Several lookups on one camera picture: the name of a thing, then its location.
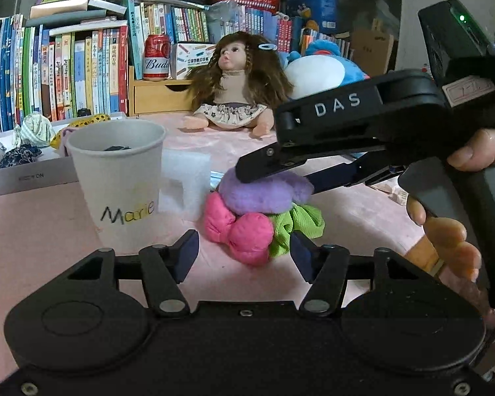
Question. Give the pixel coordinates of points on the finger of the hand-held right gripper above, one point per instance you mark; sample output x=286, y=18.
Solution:
x=334, y=177
x=264, y=165

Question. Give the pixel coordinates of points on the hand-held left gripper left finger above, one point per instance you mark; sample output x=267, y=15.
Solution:
x=187, y=251

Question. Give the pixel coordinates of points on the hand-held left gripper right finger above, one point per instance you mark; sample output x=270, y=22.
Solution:
x=303, y=255

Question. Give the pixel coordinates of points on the purple scrunchie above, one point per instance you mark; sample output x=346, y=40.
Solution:
x=255, y=196

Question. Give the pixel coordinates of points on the green scrunchie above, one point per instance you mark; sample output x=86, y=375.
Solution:
x=301, y=218

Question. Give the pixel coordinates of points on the pink bow scrunchie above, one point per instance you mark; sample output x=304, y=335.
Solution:
x=239, y=235

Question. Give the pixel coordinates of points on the grey cardboard tray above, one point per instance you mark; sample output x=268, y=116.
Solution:
x=24, y=181

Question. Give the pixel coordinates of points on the dark blue scrunchie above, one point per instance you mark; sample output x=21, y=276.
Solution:
x=18, y=156

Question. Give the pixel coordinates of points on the person's right hand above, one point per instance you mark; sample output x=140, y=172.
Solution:
x=478, y=152

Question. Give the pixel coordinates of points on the brown cardboard box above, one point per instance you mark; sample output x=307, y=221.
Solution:
x=371, y=49

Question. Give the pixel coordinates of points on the white foam block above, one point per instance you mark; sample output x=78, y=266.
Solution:
x=189, y=181

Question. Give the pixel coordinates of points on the blue plush toy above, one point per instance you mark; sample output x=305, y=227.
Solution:
x=317, y=74

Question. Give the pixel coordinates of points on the brown haired doll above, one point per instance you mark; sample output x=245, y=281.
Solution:
x=231, y=86

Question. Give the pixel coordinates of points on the paper cup with coloured lettering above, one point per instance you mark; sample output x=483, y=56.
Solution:
x=115, y=181

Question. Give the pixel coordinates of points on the white pencil print box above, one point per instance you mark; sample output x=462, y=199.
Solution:
x=192, y=60

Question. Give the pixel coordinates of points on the wooden drawer box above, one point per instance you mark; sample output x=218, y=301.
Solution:
x=156, y=95

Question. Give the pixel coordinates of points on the blue package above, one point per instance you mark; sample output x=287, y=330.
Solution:
x=313, y=0

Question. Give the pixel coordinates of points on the row of pink spine books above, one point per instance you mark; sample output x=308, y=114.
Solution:
x=268, y=24

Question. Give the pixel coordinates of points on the red drink can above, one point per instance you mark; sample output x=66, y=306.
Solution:
x=156, y=57

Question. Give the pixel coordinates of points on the row of small books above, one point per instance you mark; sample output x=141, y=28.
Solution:
x=181, y=22

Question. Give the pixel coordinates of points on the yellow dotted scrunchie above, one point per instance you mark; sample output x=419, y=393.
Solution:
x=86, y=120

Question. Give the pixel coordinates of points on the small black box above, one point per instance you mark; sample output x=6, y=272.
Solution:
x=83, y=112

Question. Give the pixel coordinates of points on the green plaid cloth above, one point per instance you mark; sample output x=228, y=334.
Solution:
x=35, y=130

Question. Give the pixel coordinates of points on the row of tall books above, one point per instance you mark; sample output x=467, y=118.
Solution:
x=86, y=74

